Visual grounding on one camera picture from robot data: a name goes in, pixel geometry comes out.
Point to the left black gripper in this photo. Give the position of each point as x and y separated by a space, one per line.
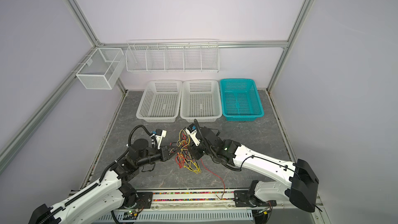
165 155

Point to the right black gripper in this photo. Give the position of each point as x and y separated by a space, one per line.
195 150

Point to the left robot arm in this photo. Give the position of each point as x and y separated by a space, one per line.
113 189

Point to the middle white plastic basket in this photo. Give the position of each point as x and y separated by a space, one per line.
200 100

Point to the white plastic basket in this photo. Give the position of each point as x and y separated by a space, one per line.
160 101
200 100

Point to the left white plastic basket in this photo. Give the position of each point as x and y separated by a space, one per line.
160 101

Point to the teal plastic basket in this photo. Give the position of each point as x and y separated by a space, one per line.
240 100

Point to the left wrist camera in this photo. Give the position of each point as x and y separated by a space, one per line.
157 136

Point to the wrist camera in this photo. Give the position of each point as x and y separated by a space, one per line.
157 136
191 131

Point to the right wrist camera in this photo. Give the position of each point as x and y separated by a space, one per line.
191 131

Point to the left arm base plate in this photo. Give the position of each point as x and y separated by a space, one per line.
140 200

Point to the front aluminium rail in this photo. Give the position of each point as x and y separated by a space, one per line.
197 196

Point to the white slotted cable duct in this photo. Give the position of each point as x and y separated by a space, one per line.
186 216

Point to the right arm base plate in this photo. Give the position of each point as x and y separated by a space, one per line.
242 198

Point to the long white wire rack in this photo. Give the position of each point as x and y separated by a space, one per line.
172 55

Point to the white mesh wall box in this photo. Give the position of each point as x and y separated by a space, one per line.
102 69

